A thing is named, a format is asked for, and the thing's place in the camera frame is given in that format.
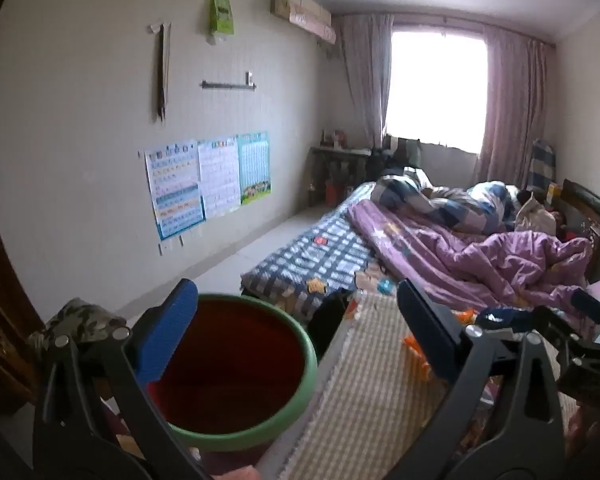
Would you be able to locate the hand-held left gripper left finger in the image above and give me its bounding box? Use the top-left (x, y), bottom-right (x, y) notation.
top-left (32, 278), bottom-right (216, 480)

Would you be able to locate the dark blue cloth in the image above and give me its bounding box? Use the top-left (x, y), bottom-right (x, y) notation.
top-left (477, 307), bottom-right (531, 331)

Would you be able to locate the woven straw mat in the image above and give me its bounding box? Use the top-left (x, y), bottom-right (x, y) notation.
top-left (275, 290), bottom-right (581, 480)

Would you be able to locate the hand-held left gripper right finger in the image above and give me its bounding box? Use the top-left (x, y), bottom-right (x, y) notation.
top-left (380, 279), bottom-right (567, 480)

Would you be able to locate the wall air conditioner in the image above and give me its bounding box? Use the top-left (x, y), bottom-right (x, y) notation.
top-left (271, 0), bottom-right (337, 46)

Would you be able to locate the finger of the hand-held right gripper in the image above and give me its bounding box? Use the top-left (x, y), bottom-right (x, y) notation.
top-left (570, 287), bottom-right (600, 318)
top-left (527, 305), bottom-right (600, 361)

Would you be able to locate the brown wooden door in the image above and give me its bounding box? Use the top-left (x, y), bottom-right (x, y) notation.
top-left (0, 200), bottom-right (46, 416)

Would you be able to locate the purple quilt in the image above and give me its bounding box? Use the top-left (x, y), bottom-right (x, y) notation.
top-left (346, 199), bottom-right (598, 341)

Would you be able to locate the pink curtain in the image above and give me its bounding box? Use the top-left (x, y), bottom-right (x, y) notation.
top-left (472, 25), bottom-right (556, 188)
top-left (337, 14), bottom-right (396, 148)

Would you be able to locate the bright window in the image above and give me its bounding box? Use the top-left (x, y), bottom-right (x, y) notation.
top-left (384, 30), bottom-right (488, 153)

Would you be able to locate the green edged chart wall poster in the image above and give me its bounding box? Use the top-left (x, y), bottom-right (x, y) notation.
top-left (236, 131), bottom-right (272, 206)

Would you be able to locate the blue chart wall poster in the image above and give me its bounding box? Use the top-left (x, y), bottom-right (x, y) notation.
top-left (145, 138), bottom-right (207, 242)

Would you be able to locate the white chart wall poster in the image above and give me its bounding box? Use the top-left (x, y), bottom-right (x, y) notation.
top-left (197, 136), bottom-right (242, 221)

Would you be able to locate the blue grid bed sheet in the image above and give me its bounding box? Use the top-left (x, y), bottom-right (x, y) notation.
top-left (240, 182), bottom-right (381, 321)

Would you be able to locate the orange snack packet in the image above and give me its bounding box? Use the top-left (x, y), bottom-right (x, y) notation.
top-left (402, 332), bottom-right (433, 381)

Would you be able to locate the metal wall rail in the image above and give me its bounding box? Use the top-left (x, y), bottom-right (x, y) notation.
top-left (201, 72), bottom-right (257, 92)

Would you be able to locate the wooden headboard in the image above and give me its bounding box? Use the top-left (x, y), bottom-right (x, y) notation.
top-left (560, 179), bottom-right (600, 281)

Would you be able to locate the green hanging wall pouch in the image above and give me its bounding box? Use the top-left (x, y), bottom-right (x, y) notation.
top-left (207, 0), bottom-right (235, 46)

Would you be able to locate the blue plaid quilt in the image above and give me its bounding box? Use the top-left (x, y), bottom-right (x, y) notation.
top-left (370, 167), bottom-right (521, 235)

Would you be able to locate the beige pillow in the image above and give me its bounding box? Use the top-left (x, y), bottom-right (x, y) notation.
top-left (515, 192), bottom-right (558, 236)

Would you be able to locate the folded metal wall hanger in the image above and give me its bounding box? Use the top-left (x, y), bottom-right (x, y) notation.
top-left (147, 21), bottom-right (173, 122)

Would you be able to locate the camouflage cloth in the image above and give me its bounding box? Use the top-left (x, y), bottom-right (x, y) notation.
top-left (27, 297), bottom-right (128, 361)

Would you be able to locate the red bucket with green rim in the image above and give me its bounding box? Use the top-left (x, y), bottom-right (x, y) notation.
top-left (147, 294), bottom-right (320, 453)

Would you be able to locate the dark wooden desk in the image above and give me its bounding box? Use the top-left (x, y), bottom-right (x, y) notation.
top-left (310, 145), bottom-right (373, 206)

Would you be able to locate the plaid cushion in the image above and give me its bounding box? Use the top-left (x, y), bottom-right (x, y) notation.
top-left (527, 139), bottom-right (557, 196)

